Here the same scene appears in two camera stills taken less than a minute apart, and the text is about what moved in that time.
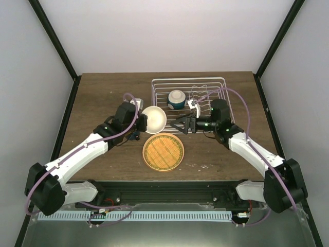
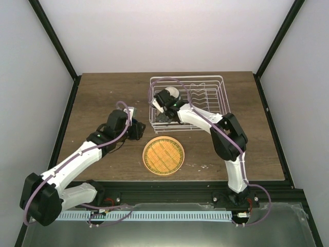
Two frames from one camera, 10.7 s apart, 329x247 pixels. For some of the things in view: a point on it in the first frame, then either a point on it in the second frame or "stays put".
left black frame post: [44, 21] stays put
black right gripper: [192, 118] -> [162, 118]
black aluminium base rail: [222, 193] stays put
